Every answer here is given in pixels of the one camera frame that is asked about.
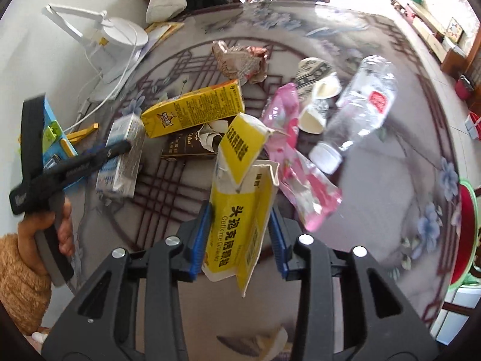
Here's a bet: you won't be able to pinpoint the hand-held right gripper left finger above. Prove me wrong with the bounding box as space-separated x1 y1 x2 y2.
41 203 215 361

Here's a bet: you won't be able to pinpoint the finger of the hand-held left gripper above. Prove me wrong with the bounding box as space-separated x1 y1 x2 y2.
80 139 132 174
20 95 47 186

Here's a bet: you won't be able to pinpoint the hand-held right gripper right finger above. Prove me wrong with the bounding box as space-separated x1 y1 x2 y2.
268 207 440 361

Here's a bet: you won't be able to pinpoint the white and blue carton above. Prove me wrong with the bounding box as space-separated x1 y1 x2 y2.
95 114 146 198

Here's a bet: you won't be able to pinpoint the yellow medicine box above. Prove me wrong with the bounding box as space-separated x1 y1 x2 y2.
202 112 281 296

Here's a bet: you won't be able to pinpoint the pink plastic wrapper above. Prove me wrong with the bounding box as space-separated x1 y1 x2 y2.
261 82 343 233

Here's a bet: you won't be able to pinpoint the yellow drink carton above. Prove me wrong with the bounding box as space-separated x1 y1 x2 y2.
140 79 246 139

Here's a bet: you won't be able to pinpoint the brown snack wrapper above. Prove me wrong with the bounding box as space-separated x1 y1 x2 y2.
211 40 270 85

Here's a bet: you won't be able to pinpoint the red bucket with green rim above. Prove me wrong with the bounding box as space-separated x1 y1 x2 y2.
449 182 481 291

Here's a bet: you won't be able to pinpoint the person's left hand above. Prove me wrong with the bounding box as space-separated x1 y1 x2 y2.
17 200 75 274

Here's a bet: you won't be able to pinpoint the blue book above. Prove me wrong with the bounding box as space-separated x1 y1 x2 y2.
18 97 80 174

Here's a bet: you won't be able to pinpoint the yellow clip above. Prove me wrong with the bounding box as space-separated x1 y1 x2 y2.
67 123 99 144

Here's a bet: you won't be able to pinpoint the dark brown torn box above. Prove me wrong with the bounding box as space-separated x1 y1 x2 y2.
161 120 230 159

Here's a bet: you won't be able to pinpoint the white desk lamp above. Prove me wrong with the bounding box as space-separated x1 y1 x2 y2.
41 3 149 84

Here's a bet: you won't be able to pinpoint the yellow booklet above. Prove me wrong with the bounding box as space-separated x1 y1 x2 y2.
144 21 185 52

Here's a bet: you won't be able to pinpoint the empty yogurt cups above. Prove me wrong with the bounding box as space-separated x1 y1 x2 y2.
295 57 343 134

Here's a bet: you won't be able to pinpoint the clear plastic bottle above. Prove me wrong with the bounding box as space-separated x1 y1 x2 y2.
308 55 399 175

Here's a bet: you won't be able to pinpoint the white cloth bag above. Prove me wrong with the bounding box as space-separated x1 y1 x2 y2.
145 0 188 23

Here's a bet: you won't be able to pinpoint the white cabinet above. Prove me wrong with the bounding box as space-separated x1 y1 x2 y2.
430 285 481 347

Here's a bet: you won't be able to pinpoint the red dustpan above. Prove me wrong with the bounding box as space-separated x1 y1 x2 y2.
465 109 481 140

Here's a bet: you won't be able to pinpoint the red floor bin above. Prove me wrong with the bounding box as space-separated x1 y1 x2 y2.
454 75 475 100

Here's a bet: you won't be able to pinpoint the long television cabinet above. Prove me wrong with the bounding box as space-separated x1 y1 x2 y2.
387 0 467 76

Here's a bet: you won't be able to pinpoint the patterned framed picture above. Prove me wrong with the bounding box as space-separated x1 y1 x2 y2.
445 17 465 43

